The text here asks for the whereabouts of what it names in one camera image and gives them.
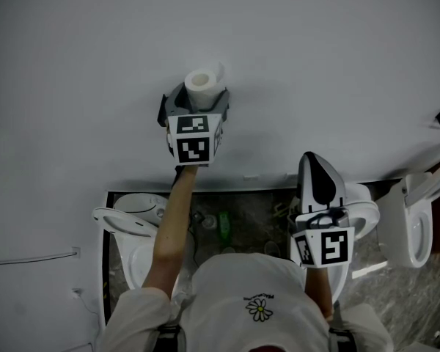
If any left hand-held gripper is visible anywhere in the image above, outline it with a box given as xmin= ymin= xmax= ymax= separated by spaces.
xmin=167 ymin=82 xmax=230 ymax=167

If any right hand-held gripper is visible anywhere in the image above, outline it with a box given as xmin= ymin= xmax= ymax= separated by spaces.
xmin=286 ymin=151 xmax=355 ymax=269

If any white toilet paper roll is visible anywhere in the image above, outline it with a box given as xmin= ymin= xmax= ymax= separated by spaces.
xmin=184 ymin=61 xmax=227 ymax=112

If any person's right forearm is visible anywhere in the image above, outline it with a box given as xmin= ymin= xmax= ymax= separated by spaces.
xmin=303 ymin=265 xmax=335 ymax=322

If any person's left forearm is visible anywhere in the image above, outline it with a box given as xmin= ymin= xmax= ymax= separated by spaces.
xmin=142 ymin=165 xmax=201 ymax=301

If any black wall paper holder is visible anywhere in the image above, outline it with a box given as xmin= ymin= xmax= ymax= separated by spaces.
xmin=157 ymin=86 xmax=231 ymax=128

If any white toilet with oval lid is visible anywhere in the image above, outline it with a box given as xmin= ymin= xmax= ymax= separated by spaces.
xmin=285 ymin=181 xmax=381 ymax=306

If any white toilet with boxy tank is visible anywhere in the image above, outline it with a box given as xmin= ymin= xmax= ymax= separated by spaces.
xmin=379 ymin=152 xmax=440 ymax=270

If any white toilet with round lid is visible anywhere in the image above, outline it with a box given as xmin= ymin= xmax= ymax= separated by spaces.
xmin=91 ymin=192 xmax=194 ymax=302

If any pale green plastic tubing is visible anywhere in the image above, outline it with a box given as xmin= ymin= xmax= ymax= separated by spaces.
xmin=272 ymin=202 xmax=293 ymax=220

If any white flat strip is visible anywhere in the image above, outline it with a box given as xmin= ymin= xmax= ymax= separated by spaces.
xmin=351 ymin=260 xmax=388 ymax=280

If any green bottle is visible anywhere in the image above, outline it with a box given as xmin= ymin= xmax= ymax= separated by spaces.
xmin=218 ymin=211 xmax=232 ymax=244

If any person's white flower-print shirt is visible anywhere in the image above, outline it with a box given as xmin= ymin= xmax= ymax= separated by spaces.
xmin=95 ymin=253 xmax=395 ymax=352

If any grey wall cable conduit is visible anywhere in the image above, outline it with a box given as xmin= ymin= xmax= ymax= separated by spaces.
xmin=0 ymin=246 xmax=82 ymax=267

